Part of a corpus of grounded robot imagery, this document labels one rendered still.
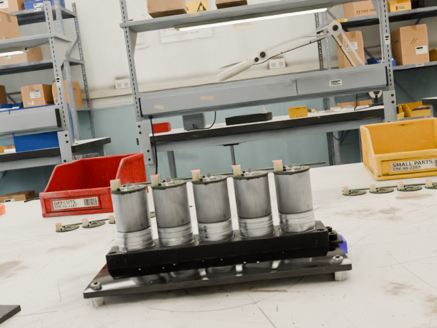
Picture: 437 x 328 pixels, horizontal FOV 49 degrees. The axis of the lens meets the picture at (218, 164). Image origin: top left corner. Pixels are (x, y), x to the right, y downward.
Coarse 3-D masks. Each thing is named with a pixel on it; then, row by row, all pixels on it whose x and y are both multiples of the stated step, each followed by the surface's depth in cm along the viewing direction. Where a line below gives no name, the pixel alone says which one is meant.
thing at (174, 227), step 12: (156, 192) 32; (168, 192) 32; (180, 192) 32; (156, 204) 33; (168, 204) 32; (180, 204) 32; (156, 216) 33; (168, 216) 32; (180, 216) 32; (168, 228) 32; (180, 228) 32; (168, 240) 32; (180, 240) 32; (192, 240) 33
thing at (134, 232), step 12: (132, 192) 32; (144, 192) 33; (120, 204) 32; (132, 204) 32; (144, 204) 33; (120, 216) 32; (132, 216) 32; (144, 216) 33; (120, 228) 33; (132, 228) 32; (144, 228) 33; (120, 240) 33; (132, 240) 32; (144, 240) 33
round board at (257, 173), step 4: (244, 172) 33; (256, 172) 33; (260, 172) 33; (264, 172) 33; (268, 172) 33; (232, 176) 33; (236, 176) 32; (240, 176) 32; (244, 176) 32; (248, 176) 32; (252, 176) 32; (256, 176) 32; (260, 176) 32
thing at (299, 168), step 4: (284, 168) 33; (300, 168) 33; (304, 168) 32; (308, 168) 32; (276, 172) 32; (280, 172) 32; (284, 172) 32; (288, 172) 32; (292, 172) 32; (296, 172) 32
